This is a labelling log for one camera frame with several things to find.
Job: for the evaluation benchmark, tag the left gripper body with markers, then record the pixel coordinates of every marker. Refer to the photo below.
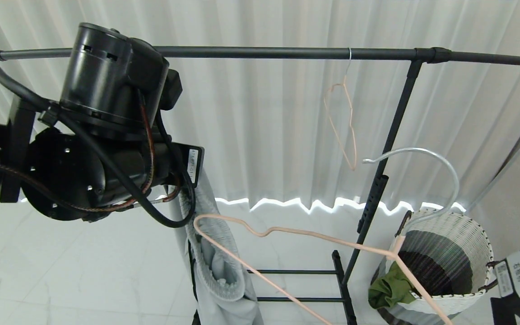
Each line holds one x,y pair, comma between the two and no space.
66,176

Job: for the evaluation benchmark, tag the pale grey shorts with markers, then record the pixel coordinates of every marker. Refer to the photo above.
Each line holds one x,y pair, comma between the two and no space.
224,311

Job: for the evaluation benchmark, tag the pink clothes hanger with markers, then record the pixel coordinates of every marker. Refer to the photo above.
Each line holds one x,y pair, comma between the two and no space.
332,241
354,166

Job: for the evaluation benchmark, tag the black clothes rack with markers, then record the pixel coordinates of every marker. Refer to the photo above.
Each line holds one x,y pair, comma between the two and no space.
264,53

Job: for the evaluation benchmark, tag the white laundry basket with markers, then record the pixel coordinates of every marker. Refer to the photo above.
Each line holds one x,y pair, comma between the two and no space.
467,234

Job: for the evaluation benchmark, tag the white curtain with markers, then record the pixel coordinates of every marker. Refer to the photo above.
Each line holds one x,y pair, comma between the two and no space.
264,126

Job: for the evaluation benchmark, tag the green garment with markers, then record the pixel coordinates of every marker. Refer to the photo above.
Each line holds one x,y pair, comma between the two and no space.
391,289

